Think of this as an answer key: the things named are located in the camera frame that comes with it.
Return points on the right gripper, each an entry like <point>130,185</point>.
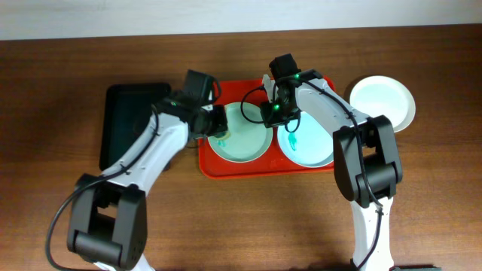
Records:
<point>279,114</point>

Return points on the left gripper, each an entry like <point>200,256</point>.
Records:
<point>217,121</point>

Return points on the green yellow sponge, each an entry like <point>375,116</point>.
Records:
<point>222,138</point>

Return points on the mint green plate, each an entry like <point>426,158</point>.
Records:
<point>248,141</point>

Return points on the light blue plate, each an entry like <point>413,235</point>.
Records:
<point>306,143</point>

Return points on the white plate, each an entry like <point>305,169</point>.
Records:
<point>381,95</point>

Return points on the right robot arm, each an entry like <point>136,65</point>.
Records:
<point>367,166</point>

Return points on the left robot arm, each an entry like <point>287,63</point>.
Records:
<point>108,223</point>

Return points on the red plastic tray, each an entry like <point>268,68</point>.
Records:
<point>272,162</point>

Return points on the black plastic tray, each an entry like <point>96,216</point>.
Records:
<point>127,113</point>

